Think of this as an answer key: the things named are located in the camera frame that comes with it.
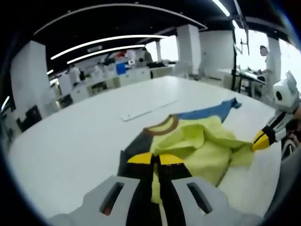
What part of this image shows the black-framed table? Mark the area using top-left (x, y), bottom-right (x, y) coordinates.
top-left (231, 69), bottom-right (266, 95)

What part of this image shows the black camera stand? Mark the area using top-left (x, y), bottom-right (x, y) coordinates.
top-left (231, 23), bottom-right (250, 92)

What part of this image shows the white cabinet row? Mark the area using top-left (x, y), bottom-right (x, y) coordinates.
top-left (58, 65), bottom-right (174, 99)

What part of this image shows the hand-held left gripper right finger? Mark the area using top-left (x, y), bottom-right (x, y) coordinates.
top-left (155, 154), bottom-right (230, 226)

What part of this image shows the yellow blue grey garment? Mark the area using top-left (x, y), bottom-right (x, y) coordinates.
top-left (119, 97), bottom-right (258, 205)

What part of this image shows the black chair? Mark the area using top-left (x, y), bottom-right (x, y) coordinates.
top-left (16, 105), bottom-right (42, 132)

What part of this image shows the person's right hand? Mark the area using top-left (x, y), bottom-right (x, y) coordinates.
top-left (285, 118), bottom-right (301, 141)

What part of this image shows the white square pillar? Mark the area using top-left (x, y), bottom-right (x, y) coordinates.
top-left (10, 40), bottom-right (51, 118)
top-left (176, 24), bottom-right (200, 76)

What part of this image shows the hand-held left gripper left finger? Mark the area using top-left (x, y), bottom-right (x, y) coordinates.
top-left (82, 152), bottom-right (155, 226)

